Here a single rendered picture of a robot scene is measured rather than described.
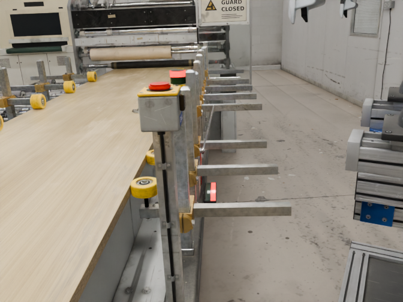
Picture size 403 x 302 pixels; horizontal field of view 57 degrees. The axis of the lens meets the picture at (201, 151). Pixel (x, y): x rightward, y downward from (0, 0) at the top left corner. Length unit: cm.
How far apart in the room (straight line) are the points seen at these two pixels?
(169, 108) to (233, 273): 163
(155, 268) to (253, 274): 106
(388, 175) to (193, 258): 59
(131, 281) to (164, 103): 66
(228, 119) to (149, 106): 320
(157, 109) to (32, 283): 38
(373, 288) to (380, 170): 82
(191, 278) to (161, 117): 51
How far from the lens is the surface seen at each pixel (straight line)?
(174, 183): 72
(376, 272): 198
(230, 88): 224
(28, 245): 89
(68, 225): 93
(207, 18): 369
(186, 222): 103
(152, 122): 66
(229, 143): 153
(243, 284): 212
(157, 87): 67
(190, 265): 107
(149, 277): 118
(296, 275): 221
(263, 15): 1027
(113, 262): 112
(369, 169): 116
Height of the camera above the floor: 134
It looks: 19 degrees down
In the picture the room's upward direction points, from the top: 2 degrees counter-clockwise
